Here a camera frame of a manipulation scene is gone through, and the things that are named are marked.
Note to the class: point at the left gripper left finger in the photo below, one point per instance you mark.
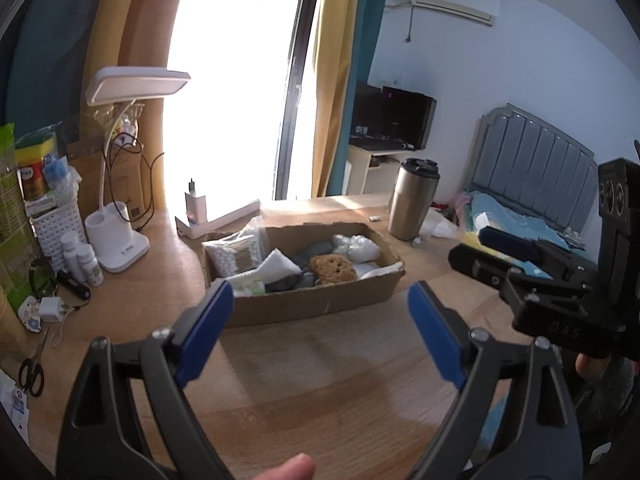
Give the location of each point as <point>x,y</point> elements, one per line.
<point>102,436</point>

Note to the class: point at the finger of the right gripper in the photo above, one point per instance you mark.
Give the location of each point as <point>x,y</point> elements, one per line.
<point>489,270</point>
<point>520,247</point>

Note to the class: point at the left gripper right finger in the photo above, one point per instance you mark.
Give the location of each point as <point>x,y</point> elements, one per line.
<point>511,418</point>

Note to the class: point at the bubble wrap bundle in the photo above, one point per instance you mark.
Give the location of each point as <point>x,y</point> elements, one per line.
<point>358,248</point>

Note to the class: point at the brown plush toy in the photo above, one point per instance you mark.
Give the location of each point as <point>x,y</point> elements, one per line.
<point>332,269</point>

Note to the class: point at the white tissue pack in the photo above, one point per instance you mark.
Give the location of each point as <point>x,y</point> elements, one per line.
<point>275,267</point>

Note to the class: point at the right hand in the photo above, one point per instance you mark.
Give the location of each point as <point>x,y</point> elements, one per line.
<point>591,369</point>

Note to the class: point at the left hand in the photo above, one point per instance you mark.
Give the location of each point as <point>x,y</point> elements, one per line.
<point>299,467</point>

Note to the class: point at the yellow tissue pack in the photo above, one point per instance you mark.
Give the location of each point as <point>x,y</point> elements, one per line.
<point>473,240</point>

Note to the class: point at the black scissors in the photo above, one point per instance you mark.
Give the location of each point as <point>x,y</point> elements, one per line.
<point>31,373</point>

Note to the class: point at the clear plastic bag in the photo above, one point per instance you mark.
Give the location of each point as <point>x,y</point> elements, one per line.
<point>436,225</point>

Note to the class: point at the grey bed headboard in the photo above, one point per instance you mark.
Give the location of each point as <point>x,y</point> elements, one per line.
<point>533,168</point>

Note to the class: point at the steel travel mug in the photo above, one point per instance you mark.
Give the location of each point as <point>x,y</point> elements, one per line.
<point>414,191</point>

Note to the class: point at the small white plug adapter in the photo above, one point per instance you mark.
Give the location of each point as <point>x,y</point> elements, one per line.
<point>52,310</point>

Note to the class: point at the white pill bottle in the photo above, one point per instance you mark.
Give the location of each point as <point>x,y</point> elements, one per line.
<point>89,265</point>

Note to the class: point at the green snack bag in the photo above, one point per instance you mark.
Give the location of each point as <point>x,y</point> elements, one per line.
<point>19,248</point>

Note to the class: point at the black monitor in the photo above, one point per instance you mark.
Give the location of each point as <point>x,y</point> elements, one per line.
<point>391,119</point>

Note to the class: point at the white desk lamp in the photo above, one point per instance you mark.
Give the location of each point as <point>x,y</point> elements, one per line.
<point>113,228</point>

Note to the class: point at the white perforated basket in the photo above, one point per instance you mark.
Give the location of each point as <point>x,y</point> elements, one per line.
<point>51,226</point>

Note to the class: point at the white power strip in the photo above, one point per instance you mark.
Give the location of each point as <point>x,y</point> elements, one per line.
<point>219,221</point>

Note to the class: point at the brown cardboard box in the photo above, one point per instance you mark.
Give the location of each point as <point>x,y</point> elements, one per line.
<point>301,296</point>

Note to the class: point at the yellow right curtain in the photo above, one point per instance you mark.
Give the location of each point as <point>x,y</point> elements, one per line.
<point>332,61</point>

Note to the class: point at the yellow curtain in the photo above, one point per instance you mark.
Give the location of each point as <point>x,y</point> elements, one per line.
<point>332,61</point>
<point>130,33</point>

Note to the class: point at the yellow left curtain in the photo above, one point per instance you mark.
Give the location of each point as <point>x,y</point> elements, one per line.
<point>130,33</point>

